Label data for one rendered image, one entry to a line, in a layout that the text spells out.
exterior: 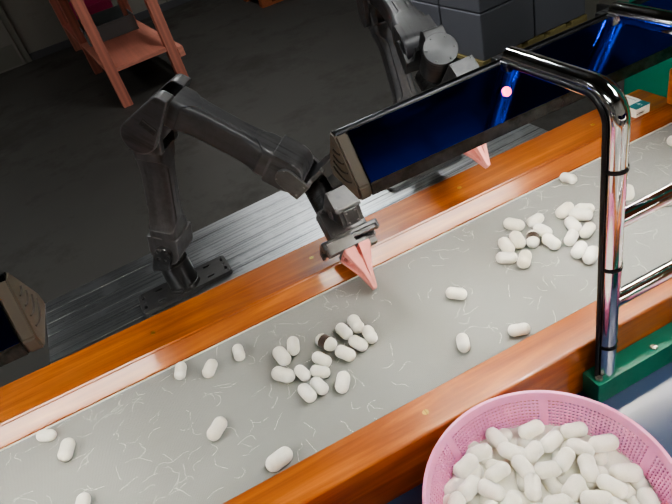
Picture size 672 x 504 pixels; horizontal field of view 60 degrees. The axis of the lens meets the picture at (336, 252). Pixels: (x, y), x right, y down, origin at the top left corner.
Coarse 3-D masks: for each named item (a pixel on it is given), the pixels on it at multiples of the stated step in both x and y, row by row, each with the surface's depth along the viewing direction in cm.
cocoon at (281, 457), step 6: (276, 450) 75; (282, 450) 74; (288, 450) 74; (270, 456) 74; (276, 456) 74; (282, 456) 74; (288, 456) 74; (270, 462) 73; (276, 462) 73; (282, 462) 73; (288, 462) 74; (270, 468) 73; (276, 468) 73
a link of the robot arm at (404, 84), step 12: (372, 12) 120; (372, 24) 121; (384, 24) 121; (372, 36) 125; (384, 36) 121; (384, 48) 122; (384, 60) 124; (396, 60) 123; (396, 72) 123; (396, 84) 124; (408, 84) 124; (396, 96) 125; (408, 96) 124
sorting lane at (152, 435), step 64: (576, 192) 104; (640, 192) 100; (448, 256) 99; (640, 256) 88; (320, 320) 94; (384, 320) 91; (448, 320) 88; (512, 320) 84; (192, 384) 90; (256, 384) 87; (384, 384) 81; (128, 448) 83; (192, 448) 81; (256, 448) 78; (320, 448) 75
